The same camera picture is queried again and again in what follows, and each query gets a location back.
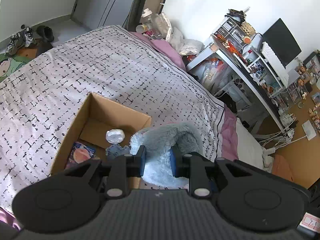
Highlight light blue fluffy plush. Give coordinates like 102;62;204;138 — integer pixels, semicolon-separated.
130;122;203;189

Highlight clear plastic ball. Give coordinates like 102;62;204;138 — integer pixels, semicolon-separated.
105;129;125;144

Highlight pink blanket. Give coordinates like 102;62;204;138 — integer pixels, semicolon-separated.
130;31;239;161

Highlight pink picture card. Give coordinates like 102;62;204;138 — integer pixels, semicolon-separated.
65;141;95;170

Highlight brown cardboard box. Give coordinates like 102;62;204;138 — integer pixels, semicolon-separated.
50;93;152;175

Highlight white mattress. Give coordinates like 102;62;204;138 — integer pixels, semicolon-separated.
236;118;273;173

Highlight white black patterned bedspread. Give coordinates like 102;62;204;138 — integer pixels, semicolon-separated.
1;25;225;211

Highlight white desk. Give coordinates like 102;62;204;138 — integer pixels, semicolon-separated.
186;34;293;133

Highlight white keyboard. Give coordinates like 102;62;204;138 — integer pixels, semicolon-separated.
261;41;285;69

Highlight clear plastic bottle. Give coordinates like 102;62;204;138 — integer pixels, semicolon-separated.
141;8;161;36

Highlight black computer monitor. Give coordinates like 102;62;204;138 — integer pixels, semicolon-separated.
263;18;302;68

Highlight green cartoon floor mat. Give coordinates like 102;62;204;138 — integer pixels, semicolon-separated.
0;53;31;82

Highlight dark slippers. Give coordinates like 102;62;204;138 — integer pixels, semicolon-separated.
36;25;54;42

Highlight pair of sneakers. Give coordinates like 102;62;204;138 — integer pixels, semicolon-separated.
5;25;36;56

